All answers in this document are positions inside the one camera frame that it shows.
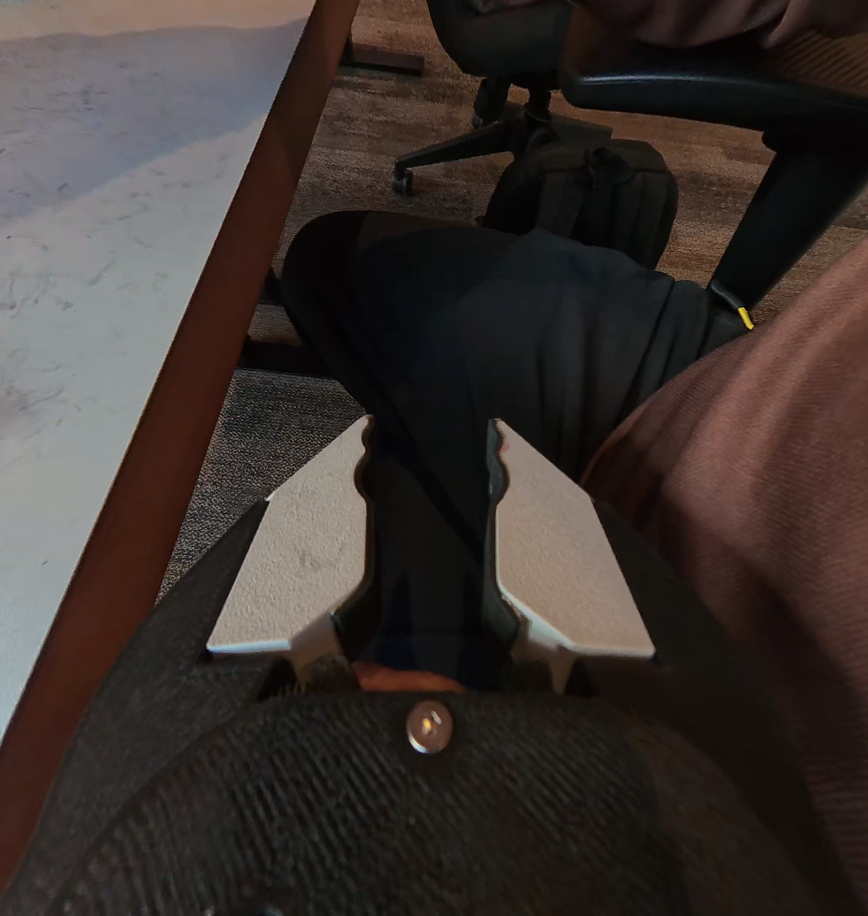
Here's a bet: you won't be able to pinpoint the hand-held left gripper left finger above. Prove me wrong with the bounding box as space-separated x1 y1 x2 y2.
205 414 375 679

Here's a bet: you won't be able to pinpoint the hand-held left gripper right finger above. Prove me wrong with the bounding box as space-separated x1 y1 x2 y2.
484 418 657 694

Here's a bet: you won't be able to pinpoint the person's right forearm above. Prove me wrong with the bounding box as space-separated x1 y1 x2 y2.
570 0 868 48

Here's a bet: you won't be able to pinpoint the grey desk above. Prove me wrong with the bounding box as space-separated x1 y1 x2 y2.
0 0 363 916

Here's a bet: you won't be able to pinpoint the person's legs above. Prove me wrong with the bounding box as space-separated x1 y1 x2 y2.
280 209 746 666

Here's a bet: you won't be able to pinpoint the black backpack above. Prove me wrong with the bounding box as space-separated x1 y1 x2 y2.
483 139 678 269

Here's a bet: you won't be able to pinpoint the black office chair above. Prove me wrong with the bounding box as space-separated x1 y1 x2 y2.
563 68 868 310

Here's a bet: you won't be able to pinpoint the black swivel chair with casters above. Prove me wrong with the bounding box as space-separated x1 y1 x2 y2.
394 0 614 196

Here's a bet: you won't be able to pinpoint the black desk frame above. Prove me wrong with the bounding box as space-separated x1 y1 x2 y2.
242 265 329 378

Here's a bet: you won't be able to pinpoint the black cable yellow band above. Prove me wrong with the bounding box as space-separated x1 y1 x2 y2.
706 275 758 332

